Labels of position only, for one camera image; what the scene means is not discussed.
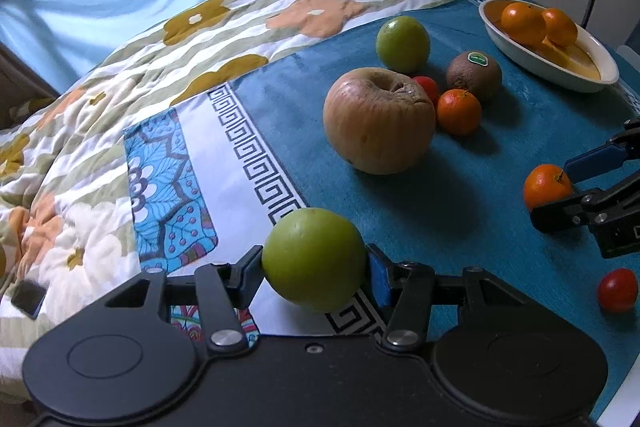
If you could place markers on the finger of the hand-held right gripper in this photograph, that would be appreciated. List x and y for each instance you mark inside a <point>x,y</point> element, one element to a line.
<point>590,163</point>
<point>560,213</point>

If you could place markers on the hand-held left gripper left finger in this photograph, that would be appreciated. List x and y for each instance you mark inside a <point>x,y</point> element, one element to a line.
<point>247,279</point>

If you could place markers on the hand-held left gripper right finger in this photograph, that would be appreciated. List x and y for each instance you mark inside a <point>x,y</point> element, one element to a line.
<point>377,279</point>

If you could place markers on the small orange tangerine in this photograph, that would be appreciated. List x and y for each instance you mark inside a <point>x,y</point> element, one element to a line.
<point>545,187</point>
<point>459,113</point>

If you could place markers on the red cherry tomato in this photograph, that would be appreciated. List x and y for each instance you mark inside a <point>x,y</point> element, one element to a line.
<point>428,89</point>
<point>617,291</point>

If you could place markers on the green apple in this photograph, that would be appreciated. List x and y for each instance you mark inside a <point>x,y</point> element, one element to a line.
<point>403,44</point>
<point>310,257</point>

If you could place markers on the cream oval bowl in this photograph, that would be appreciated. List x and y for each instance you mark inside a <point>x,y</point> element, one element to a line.
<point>592,72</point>

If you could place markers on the large orange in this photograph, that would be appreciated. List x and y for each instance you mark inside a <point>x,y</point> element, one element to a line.
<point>562,27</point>
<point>522,23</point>

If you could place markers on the brown kiwi with sticker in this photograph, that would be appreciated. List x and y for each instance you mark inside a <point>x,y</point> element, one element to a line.
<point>472,79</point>

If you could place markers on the large wrinkled brown apple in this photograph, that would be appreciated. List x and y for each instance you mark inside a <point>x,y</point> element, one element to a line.
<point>375,127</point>

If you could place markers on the teal patterned mat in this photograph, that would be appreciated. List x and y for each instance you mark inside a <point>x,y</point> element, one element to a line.
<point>475,217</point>

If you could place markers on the dark phone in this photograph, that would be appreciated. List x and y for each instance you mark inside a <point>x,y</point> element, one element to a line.
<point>27,299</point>

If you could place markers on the floral striped blanket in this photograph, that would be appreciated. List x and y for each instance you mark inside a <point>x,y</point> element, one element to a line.
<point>150,57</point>

